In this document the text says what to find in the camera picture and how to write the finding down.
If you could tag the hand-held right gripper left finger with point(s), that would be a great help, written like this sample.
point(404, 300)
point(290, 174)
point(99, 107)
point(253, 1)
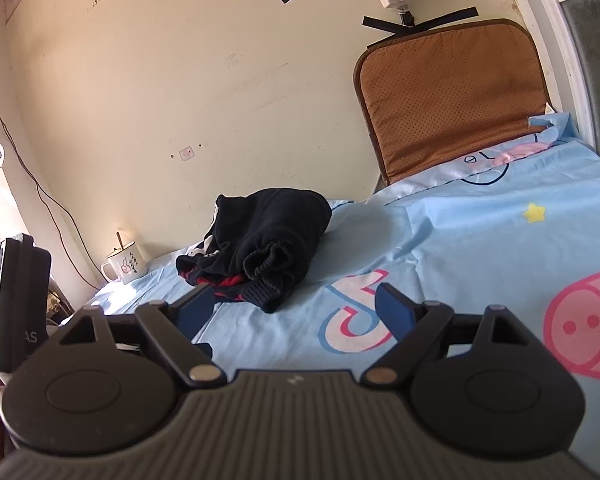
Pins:
point(197, 305)

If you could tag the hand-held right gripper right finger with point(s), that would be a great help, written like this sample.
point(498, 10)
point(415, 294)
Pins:
point(392, 305)

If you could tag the dark reindeer knit sweater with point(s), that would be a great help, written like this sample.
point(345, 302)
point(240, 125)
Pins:
point(270, 240)

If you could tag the blue cartoon printed bedsheet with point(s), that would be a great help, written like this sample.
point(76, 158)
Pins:
point(455, 260)

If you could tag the white enamel mug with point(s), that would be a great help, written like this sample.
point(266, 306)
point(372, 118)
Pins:
point(127, 265)

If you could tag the wooden stick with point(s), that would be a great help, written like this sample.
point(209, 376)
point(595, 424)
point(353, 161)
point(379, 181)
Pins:
point(119, 241)

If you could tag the brown seat cushion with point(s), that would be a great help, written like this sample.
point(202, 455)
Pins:
point(455, 100)

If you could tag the black plug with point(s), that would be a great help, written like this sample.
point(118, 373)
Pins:
point(406, 15)

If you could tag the window glass pane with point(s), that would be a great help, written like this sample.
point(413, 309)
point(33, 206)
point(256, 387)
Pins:
point(595, 60)

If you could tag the pink wall sticker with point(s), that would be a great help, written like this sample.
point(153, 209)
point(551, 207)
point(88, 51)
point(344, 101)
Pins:
point(186, 152)

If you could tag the white window frame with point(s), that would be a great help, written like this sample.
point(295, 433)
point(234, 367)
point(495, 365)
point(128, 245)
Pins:
point(555, 50)

